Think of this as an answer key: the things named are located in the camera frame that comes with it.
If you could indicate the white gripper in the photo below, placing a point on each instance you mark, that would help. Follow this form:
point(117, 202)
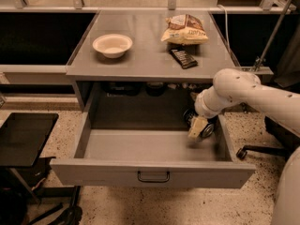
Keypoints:
point(202, 108)

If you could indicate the yellow chip bag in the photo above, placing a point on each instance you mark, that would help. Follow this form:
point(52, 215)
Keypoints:
point(184, 30)

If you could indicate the blue pepsi can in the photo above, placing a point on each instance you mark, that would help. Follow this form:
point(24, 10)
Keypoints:
point(189, 113)

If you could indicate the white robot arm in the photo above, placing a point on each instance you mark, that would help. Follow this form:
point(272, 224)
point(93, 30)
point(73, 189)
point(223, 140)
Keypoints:
point(232, 86)

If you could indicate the black office chair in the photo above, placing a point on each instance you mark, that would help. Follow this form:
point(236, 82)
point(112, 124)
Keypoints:
point(288, 142)

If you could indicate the grey counter cabinet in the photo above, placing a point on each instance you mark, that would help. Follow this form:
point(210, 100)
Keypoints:
point(148, 60)

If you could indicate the dark chocolate bar wrapper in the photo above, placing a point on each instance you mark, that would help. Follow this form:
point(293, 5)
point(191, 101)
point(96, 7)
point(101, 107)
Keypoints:
point(183, 58)

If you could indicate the white paper bowl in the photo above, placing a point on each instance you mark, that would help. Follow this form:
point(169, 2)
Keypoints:
point(112, 45)

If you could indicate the black side table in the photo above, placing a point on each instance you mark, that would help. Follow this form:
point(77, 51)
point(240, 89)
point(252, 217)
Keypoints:
point(23, 137)

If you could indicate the black drawer handle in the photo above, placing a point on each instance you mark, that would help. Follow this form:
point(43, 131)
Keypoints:
point(153, 177)

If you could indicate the grey open drawer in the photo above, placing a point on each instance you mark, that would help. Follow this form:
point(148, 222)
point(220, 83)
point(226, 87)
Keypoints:
point(122, 135)

